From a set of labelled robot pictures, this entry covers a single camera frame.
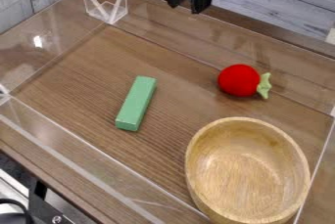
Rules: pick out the red plush strawberry toy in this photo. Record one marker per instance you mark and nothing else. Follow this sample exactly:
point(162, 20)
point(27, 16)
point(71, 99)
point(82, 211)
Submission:
point(241, 81)

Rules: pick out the green rectangular block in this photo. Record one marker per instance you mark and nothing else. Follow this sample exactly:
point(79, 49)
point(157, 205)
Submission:
point(132, 109)

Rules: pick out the wooden bowl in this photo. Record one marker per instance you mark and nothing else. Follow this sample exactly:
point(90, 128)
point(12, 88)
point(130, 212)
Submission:
point(246, 172)

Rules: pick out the clear acrylic tray enclosure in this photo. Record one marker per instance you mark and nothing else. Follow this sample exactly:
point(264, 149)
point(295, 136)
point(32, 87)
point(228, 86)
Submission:
point(68, 67)

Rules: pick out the black table leg bracket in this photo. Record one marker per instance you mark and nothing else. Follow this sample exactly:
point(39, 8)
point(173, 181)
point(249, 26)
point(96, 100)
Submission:
point(43, 212)

